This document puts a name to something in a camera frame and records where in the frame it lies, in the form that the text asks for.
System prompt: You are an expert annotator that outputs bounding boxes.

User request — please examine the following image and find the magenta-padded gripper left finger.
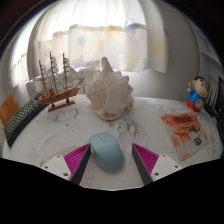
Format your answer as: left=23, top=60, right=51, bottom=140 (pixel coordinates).
left=41, top=143, right=92, bottom=186

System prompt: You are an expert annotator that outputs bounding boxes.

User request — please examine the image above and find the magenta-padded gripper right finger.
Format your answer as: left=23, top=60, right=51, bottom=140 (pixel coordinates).
left=131, top=143, right=184, bottom=186

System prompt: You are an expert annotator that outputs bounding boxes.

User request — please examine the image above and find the light blue computer mouse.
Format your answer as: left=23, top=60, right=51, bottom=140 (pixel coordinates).
left=89, top=131, right=126, bottom=171

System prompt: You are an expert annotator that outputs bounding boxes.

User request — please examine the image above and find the white printed tablecloth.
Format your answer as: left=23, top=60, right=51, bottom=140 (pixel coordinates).
left=1, top=93, right=224, bottom=189

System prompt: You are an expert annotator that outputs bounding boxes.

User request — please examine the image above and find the wooden model sailing ship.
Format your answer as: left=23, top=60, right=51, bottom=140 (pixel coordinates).
left=33, top=51, right=87, bottom=113

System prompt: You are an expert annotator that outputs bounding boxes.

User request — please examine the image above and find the black computer keyboard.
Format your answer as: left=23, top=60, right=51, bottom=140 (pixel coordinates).
left=3, top=93, right=48, bottom=148

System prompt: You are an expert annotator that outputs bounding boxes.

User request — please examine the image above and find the large white conch shell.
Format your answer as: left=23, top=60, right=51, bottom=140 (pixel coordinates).
left=85, top=56, right=135, bottom=121

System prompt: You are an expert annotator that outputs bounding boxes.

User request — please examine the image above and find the cartoon boy figure clock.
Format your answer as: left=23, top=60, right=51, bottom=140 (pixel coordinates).
left=186, top=75, right=209, bottom=114

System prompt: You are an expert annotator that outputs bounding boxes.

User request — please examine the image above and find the black router with antennas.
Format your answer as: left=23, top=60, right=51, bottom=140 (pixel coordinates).
left=203, top=75, right=221, bottom=118

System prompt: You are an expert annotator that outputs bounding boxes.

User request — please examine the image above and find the orange wooden chair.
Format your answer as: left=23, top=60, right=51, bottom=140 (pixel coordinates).
left=0, top=92, right=21, bottom=128

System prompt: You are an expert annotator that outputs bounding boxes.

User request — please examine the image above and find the black computer monitor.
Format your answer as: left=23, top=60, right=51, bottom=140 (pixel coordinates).
left=217, top=75, right=224, bottom=116

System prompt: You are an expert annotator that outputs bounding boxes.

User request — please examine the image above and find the white star print curtain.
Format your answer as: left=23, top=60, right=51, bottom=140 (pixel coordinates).
left=26, top=0, right=168, bottom=84

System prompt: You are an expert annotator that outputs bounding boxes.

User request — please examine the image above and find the white wall shelf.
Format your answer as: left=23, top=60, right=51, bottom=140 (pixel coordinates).
left=199, top=33, right=224, bottom=73

